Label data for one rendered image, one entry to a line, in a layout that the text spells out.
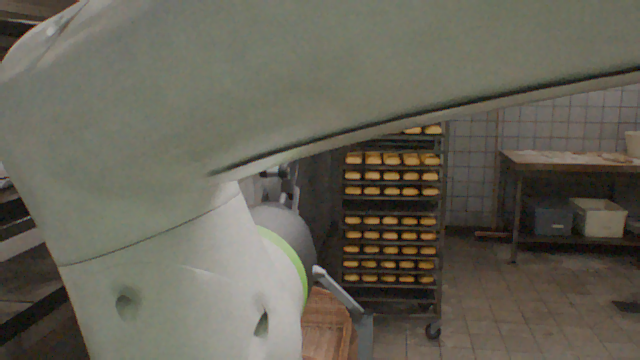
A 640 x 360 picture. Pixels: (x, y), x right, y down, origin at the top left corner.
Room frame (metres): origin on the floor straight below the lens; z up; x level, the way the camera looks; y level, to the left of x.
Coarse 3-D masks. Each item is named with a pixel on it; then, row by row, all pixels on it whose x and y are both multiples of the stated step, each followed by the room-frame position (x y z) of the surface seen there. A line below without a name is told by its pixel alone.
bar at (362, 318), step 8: (320, 280) 1.53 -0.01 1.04; (328, 280) 1.53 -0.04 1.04; (328, 288) 1.53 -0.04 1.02; (336, 288) 1.52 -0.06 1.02; (336, 296) 1.52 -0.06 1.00; (344, 296) 1.52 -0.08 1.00; (352, 304) 1.52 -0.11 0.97; (352, 312) 1.52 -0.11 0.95; (360, 312) 1.51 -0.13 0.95; (368, 312) 1.51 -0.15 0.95; (352, 320) 1.52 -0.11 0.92; (360, 320) 1.50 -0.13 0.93; (368, 320) 1.50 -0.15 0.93; (360, 328) 1.50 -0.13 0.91; (368, 328) 1.50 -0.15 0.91; (360, 336) 1.50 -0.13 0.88; (368, 336) 1.50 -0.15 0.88; (360, 344) 1.50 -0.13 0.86; (368, 344) 1.50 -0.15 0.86; (360, 352) 1.50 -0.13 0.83; (368, 352) 1.50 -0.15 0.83
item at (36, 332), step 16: (64, 288) 1.12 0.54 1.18; (32, 304) 1.04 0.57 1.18; (48, 304) 1.04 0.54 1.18; (64, 304) 1.05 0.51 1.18; (16, 320) 0.97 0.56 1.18; (32, 320) 0.97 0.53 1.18; (48, 320) 0.99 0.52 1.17; (64, 320) 1.04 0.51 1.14; (0, 336) 0.90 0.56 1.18; (16, 336) 0.90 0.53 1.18; (32, 336) 0.94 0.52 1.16; (0, 352) 0.86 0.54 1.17; (16, 352) 0.90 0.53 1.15
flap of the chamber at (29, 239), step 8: (24, 208) 1.01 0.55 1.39; (0, 216) 0.96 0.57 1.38; (8, 216) 0.94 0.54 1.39; (16, 216) 0.92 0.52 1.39; (0, 224) 0.87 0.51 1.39; (24, 232) 0.75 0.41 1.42; (32, 232) 0.76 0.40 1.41; (8, 240) 0.71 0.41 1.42; (16, 240) 0.72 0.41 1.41; (24, 240) 0.74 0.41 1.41; (32, 240) 0.75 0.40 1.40; (40, 240) 0.77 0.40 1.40; (0, 248) 0.69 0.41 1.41; (8, 248) 0.71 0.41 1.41; (16, 248) 0.72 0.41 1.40; (24, 248) 0.73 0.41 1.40; (0, 256) 0.69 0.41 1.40; (8, 256) 0.70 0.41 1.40
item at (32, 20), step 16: (0, 0) 0.93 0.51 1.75; (16, 0) 0.98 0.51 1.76; (32, 0) 1.02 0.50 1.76; (48, 0) 1.07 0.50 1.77; (64, 0) 1.13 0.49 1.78; (80, 0) 1.19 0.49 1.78; (0, 16) 0.88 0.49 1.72; (16, 16) 0.92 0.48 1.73; (32, 16) 0.97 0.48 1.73; (48, 16) 1.05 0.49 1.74; (0, 32) 0.93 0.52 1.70; (16, 32) 0.96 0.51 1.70
